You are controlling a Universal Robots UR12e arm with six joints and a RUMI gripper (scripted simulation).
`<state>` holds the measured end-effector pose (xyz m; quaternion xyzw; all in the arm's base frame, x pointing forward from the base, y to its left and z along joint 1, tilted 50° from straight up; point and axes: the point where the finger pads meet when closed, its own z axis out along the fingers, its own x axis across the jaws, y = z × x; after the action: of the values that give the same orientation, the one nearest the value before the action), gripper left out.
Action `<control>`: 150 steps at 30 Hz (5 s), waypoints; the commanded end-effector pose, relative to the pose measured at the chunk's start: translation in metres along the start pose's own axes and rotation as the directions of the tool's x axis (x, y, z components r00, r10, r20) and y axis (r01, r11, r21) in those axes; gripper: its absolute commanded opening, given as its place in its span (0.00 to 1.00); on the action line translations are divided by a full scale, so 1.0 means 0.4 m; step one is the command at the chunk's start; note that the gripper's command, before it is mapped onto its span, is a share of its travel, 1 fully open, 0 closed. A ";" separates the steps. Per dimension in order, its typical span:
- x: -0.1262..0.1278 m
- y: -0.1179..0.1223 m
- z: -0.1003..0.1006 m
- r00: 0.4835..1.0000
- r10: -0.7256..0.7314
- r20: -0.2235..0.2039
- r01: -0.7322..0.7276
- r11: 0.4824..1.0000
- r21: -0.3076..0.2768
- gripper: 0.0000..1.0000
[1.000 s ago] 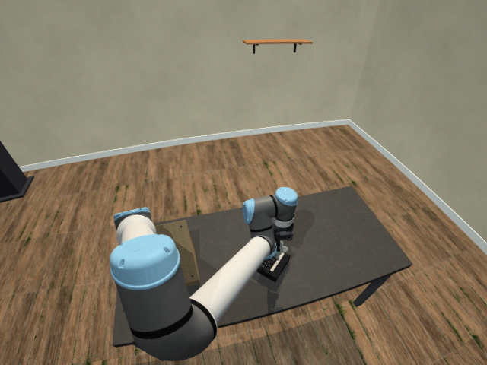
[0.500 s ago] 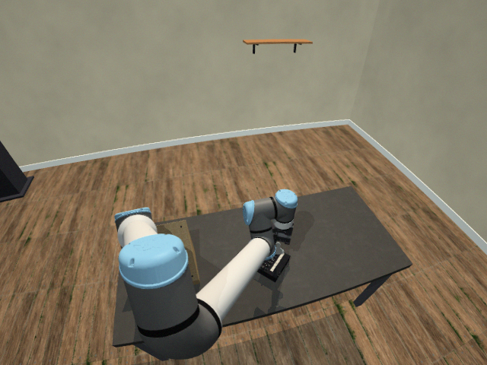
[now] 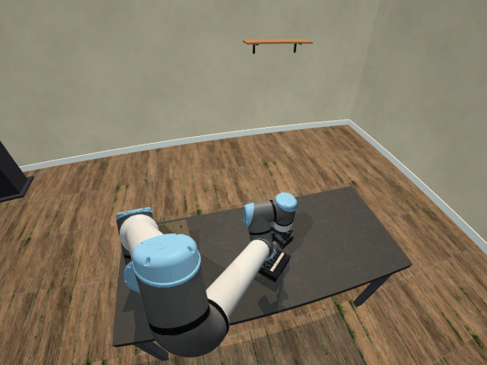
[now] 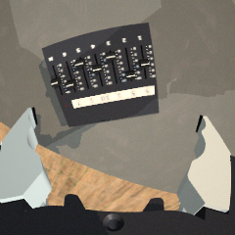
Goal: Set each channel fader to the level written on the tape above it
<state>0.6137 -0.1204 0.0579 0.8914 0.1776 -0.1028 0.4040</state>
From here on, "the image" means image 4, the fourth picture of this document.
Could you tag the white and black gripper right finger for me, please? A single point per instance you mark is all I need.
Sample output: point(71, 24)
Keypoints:
point(207, 190)

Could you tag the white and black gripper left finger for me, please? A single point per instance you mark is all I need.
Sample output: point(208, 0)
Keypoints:
point(24, 182)

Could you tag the black lighting desk panel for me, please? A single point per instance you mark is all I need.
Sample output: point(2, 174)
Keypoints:
point(102, 92)

